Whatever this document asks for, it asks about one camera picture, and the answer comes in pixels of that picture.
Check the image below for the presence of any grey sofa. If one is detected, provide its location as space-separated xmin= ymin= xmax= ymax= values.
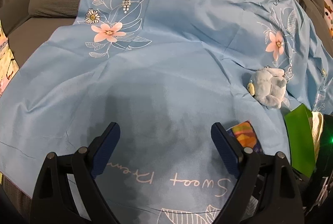
xmin=0 ymin=0 xmax=333 ymax=70

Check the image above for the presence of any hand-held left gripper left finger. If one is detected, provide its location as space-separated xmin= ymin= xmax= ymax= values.
xmin=30 ymin=122 xmax=121 ymax=224

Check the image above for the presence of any grey plush toy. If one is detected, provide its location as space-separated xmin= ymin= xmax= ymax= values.
xmin=246 ymin=67 xmax=290 ymax=110

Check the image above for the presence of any cartoon printed mat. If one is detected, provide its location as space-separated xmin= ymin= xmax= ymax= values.
xmin=313 ymin=0 xmax=333 ymax=40

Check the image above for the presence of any yellow printed mat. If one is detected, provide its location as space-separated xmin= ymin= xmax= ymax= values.
xmin=0 ymin=18 xmax=21 ymax=97

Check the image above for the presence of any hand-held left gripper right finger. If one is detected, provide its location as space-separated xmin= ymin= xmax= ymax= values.
xmin=211 ymin=122 xmax=305 ymax=224

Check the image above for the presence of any green bag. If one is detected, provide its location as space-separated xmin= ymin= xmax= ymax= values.
xmin=284 ymin=104 xmax=324 ymax=178

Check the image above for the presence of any pale yellow towel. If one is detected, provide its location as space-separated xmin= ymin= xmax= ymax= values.
xmin=311 ymin=112 xmax=324 ymax=162

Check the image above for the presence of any blue floral bed sheet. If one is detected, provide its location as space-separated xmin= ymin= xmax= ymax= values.
xmin=0 ymin=0 xmax=333 ymax=224

